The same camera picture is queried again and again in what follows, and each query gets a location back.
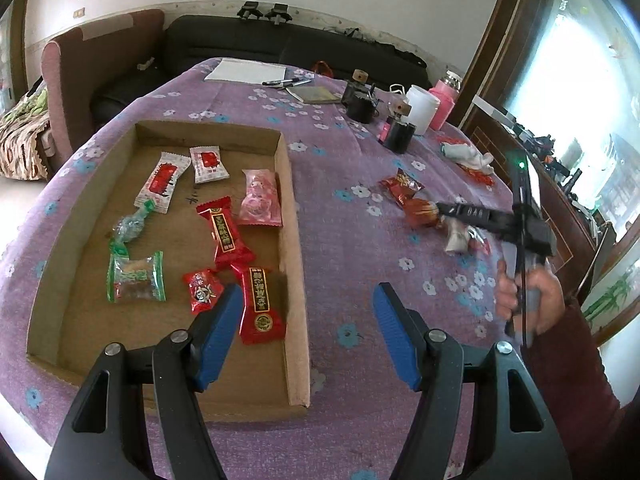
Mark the person's right hand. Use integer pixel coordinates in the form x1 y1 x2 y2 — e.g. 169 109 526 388
494 258 568 336

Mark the green clear snack packet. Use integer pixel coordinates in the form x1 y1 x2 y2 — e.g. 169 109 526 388
106 252 166 304

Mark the patterned brown blanket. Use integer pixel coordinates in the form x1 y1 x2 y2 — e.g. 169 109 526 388
0 84 50 181

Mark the red gold snack bag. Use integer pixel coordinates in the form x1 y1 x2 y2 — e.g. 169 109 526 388
402 198 444 229

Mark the pink snack packet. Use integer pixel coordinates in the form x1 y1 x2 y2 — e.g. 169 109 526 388
238 169 282 228

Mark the white red snack packet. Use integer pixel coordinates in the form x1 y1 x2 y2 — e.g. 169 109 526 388
134 152 191 214

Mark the long red snack packet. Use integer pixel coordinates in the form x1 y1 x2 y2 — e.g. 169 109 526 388
196 196 256 271

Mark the white small snack packet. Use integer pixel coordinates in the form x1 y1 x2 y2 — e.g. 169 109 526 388
444 218 484 254

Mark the black marker pen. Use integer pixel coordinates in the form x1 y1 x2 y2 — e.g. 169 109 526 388
262 77 311 89

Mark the maroon armchair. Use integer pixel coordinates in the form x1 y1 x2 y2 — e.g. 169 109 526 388
41 9 165 170

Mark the purple floral tablecloth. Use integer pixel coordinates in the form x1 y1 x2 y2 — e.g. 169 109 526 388
1 64 511 479

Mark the dark red snack bag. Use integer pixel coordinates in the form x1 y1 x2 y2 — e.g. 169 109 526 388
380 168 424 207

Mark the green twisted candy wrapper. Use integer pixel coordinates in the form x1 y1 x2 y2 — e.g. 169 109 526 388
110 200 155 257

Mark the olive notebook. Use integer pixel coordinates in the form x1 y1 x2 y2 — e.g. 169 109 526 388
286 84 341 105

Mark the white paper sheet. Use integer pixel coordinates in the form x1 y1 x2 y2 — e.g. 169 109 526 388
205 58 286 84

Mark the black sofa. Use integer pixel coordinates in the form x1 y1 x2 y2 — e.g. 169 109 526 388
90 15 431 128

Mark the small red candy packet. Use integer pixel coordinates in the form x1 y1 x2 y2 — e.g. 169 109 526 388
182 269 224 315

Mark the brown cardboard tray box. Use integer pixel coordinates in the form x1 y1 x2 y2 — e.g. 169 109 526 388
26 122 310 422

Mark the white crumpled cloth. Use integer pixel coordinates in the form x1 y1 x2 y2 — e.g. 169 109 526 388
440 142 494 174

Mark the black container with pink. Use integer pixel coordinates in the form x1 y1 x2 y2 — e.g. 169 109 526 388
378 101 416 154

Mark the black cup holder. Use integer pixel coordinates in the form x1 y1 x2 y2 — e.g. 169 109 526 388
341 70 378 124

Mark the pink water bottle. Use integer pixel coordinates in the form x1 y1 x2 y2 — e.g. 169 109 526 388
428 70 462 131

